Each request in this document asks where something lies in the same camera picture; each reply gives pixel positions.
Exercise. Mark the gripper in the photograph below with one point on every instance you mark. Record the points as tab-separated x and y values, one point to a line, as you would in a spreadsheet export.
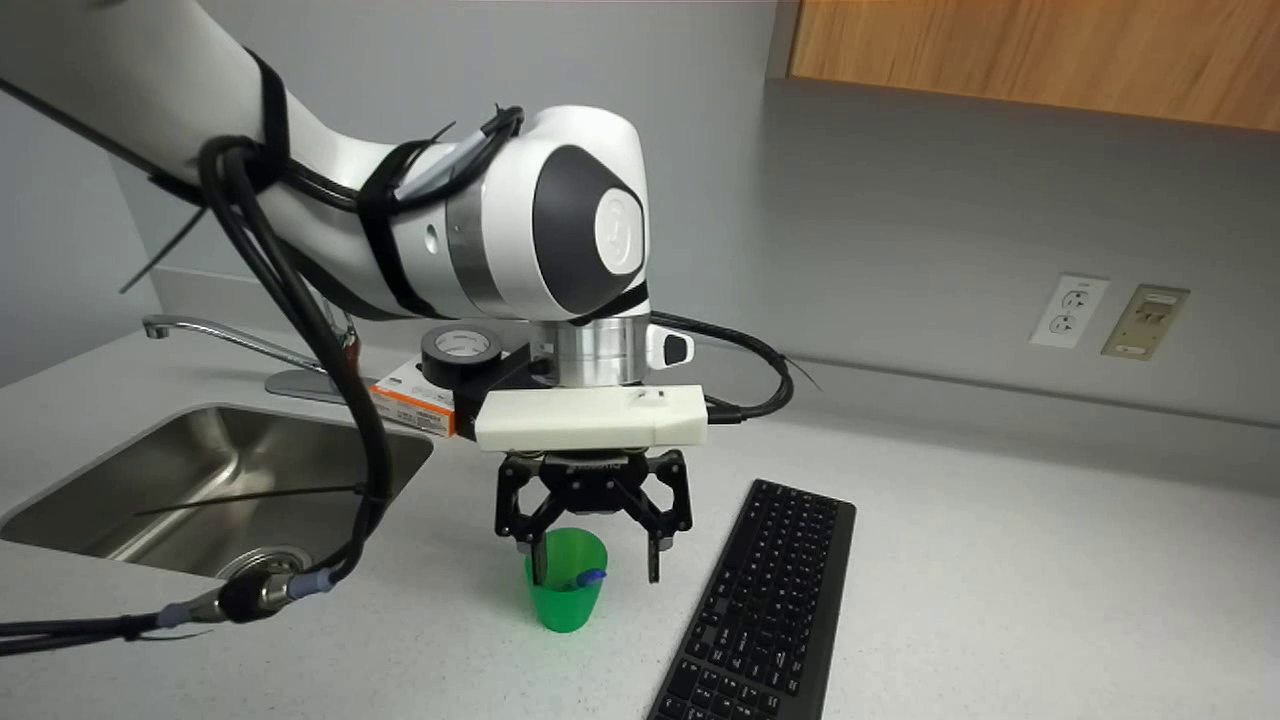
594	478

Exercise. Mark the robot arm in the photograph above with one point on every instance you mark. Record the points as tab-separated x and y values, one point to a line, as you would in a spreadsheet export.
330	190

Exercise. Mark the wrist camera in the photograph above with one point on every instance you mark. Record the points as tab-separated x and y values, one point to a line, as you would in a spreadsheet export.
590	418

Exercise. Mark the blue marker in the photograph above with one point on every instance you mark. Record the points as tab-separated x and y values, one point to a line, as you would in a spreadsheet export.
590	578

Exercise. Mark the roll of black tape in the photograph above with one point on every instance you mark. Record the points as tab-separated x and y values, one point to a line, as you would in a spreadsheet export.
462	352

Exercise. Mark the beige switch plate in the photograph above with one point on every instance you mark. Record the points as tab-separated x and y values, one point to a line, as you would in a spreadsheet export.
1145	321

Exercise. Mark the white and orange box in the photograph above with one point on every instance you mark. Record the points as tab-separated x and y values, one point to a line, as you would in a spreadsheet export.
410	398

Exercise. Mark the chrome tap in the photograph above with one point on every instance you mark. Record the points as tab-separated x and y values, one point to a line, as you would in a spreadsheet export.
250	345

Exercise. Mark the black keyboard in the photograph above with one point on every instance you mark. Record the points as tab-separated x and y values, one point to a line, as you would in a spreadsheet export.
760	610

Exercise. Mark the green plastic cup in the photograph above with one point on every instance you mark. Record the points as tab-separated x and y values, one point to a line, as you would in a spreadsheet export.
567	590

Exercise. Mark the white wall socket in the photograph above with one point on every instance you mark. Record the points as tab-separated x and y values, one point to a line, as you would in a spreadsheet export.
1069	311

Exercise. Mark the wooden wall cabinet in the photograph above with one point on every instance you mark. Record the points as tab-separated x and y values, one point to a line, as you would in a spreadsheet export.
1030	50

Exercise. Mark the steel sink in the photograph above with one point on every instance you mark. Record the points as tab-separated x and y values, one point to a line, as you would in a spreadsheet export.
200	490

